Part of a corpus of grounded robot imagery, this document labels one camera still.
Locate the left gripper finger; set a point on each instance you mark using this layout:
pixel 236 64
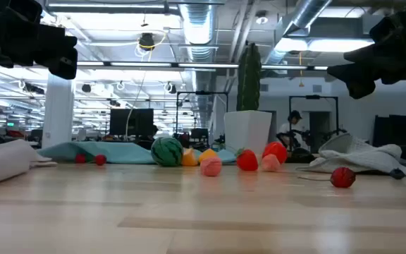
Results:
pixel 49 33
pixel 62 58

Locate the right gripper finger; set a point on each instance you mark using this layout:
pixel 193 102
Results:
pixel 372 55
pixel 356 79

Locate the red cherry toy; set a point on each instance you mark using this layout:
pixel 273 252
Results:
pixel 100 159
pixel 343 177
pixel 80 158

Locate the dark round berry toy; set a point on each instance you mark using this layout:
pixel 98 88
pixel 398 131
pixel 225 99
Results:
pixel 397 173

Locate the red apple toy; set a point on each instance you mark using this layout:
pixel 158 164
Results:
pixel 276 150

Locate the pink peach toy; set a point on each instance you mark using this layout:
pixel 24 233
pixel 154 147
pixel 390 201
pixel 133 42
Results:
pixel 210 167
pixel 270 164

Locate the red strawberry toy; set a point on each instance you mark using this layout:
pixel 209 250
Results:
pixel 247 160

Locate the green watermelon toy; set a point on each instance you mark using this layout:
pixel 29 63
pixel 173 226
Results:
pixel 166 151

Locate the black background robot arm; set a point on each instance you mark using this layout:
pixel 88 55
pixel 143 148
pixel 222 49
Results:
pixel 303 135

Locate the white building pillar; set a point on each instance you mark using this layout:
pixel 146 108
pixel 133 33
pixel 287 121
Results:
pixel 58 109

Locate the black cabinet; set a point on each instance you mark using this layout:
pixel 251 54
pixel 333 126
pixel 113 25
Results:
pixel 400 130

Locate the person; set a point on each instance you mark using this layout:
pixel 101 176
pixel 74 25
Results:
pixel 294 123

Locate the grey waffle cloth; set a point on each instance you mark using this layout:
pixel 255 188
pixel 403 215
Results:
pixel 358 155

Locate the black ceiling device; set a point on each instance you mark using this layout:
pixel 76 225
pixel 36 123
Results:
pixel 147 40

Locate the black office monitor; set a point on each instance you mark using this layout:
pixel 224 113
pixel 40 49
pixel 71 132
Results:
pixel 131 121

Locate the green cactus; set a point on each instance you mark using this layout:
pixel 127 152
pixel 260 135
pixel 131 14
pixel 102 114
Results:
pixel 249 77

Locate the teal cloth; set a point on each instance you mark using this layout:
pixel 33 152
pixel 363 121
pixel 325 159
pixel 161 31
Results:
pixel 125 151

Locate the beige cloth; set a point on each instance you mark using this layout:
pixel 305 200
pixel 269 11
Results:
pixel 2 160

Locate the white planter pot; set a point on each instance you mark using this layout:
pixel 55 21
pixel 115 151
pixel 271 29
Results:
pixel 247 128

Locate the long ceiling light strip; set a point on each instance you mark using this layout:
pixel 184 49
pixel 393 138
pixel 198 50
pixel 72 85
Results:
pixel 203 65

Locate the black metal gantry frame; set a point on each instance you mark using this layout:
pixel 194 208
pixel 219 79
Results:
pixel 203 92
pixel 312 97

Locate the silver ventilation duct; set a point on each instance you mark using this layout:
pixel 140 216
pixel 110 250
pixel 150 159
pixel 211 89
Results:
pixel 305 12
pixel 197 24

